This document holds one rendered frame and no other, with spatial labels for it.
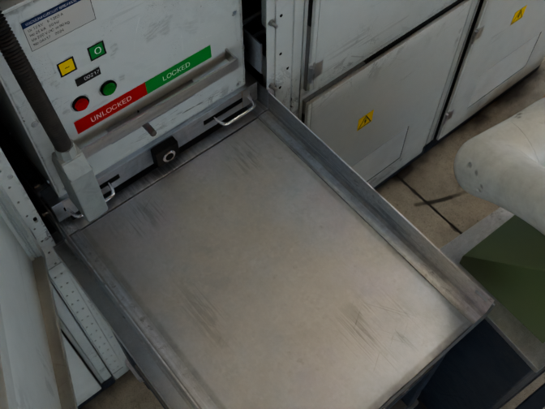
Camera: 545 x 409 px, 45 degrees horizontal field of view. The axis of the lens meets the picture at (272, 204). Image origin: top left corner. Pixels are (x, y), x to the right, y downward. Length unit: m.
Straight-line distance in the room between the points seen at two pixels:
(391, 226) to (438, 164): 1.21
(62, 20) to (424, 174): 1.73
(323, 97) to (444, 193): 0.96
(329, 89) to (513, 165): 0.63
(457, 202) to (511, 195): 1.33
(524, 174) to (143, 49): 0.72
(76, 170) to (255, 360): 0.49
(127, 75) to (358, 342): 0.68
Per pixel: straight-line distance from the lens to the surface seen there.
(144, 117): 1.35
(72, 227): 1.49
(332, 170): 1.51
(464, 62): 2.31
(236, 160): 1.53
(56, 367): 1.37
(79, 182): 1.25
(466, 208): 2.55
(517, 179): 1.23
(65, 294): 1.65
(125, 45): 1.27
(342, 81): 1.75
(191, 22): 1.33
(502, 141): 1.37
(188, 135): 1.53
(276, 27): 1.41
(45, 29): 1.16
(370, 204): 1.46
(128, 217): 1.47
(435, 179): 2.59
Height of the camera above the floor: 2.08
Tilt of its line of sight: 58 degrees down
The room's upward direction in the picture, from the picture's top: straight up
